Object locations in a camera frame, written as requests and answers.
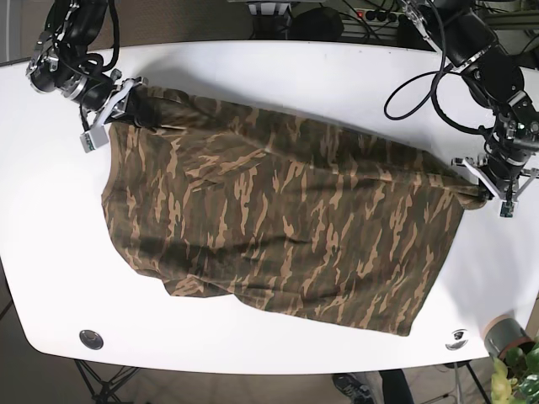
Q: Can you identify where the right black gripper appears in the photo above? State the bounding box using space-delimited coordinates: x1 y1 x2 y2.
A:
78 77 151 153

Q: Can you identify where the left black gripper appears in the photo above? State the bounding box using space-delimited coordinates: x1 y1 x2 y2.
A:
451 135 538 218

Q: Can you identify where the camouflage pattern T-shirt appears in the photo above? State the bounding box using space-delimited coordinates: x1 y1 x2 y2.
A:
102 88 487 336

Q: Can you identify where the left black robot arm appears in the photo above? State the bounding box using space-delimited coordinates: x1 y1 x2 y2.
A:
400 1 538 218

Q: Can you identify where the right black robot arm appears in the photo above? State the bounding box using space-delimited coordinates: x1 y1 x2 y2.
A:
26 1 153 152

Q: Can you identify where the grey plant pot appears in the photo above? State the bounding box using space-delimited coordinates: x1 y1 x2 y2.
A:
482 315 535 359

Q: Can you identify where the right silver table grommet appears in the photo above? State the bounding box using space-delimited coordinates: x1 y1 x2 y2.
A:
445 328 469 351

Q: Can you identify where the silver table grommet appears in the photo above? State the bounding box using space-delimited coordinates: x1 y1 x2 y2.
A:
445 328 469 351
79 330 104 350

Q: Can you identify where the green potted plant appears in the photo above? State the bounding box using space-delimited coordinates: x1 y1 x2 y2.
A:
491 343 538 404

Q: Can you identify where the left silver table grommet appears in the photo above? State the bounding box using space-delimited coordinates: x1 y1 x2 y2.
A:
79 330 104 350

